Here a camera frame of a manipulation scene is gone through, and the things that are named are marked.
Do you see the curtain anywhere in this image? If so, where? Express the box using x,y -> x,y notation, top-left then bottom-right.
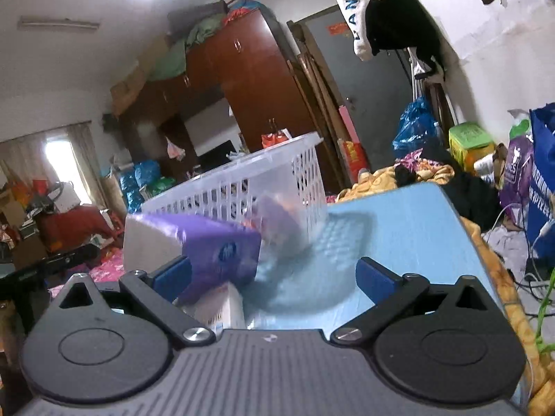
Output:
0,123 -> 108,209

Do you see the purple packet in basket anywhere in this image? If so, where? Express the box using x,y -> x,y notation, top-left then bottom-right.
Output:
256,195 -> 309,257

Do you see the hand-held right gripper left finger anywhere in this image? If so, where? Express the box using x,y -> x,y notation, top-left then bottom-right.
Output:
57,255 -> 216,348

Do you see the cardboard box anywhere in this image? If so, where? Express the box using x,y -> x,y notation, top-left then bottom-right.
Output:
109,63 -> 149,116

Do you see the white and black hanging garment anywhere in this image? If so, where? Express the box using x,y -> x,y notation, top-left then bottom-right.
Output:
328,0 -> 447,82

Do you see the green and yellow box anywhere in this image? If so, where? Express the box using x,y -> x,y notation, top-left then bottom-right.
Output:
448,124 -> 496,175

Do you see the red paper bag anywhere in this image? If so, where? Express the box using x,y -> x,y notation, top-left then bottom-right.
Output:
338,139 -> 372,185

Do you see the white cable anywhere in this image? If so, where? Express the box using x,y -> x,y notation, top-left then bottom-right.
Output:
490,206 -> 555,282

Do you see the white box with blue print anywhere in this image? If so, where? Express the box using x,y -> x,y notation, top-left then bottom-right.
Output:
182,281 -> 248,332

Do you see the pink floral bedsheet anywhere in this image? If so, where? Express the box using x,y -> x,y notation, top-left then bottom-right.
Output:
49,246 -> 129,299

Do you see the green cable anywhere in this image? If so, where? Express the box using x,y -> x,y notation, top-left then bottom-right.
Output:
532,267 -> 555,356

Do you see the grey door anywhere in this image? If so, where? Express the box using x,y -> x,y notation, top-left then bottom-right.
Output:
299,5 -> 423,183

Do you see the purple printed bag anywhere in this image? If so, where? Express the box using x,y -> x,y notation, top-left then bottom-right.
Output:
498,136 -> 535,230

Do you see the blue plastic bags pile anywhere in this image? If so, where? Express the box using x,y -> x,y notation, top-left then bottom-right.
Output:
118,160 -> 177,214

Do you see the fluorescent tube lamp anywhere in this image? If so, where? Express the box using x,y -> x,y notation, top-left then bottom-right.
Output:
17,16 -> 100,34

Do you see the red cloth pile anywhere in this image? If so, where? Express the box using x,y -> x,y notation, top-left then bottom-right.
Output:
35,206 -> 118,252

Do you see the purple tissue pack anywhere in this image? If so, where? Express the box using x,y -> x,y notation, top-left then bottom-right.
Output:
126,213 -> 263,305

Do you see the blue tote bag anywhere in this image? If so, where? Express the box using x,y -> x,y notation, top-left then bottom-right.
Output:
526,103 -> 555,269

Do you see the black cloth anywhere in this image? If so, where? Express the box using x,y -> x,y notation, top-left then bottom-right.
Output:
394,144 -> 504,233

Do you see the light blue folding table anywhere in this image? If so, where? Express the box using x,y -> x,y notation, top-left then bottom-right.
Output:
243,182 -> 508,334

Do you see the black monitor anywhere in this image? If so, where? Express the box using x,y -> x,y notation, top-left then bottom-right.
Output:
196,139 -> 235,171

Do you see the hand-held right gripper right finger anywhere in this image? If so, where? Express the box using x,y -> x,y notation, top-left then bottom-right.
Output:
330,257 -> 498,347

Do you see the green bedding bundle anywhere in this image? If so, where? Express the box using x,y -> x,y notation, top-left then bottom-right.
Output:
147,13 -> 228,82

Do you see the dark red wooden wardrobe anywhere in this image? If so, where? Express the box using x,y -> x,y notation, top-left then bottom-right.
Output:
113,9 -> 348,191

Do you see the blue plastic bag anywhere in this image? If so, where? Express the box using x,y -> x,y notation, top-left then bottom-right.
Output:
392,96 -> 444,161

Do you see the white plastic basket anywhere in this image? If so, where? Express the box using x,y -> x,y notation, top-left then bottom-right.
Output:
141,132 -> 328,257

